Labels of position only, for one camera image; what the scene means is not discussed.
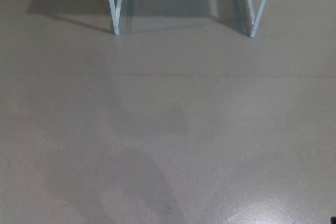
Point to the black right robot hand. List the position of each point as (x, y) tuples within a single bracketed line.
[(334, 221)]

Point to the white desk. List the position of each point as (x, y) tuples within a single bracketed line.
[(113, 11)]

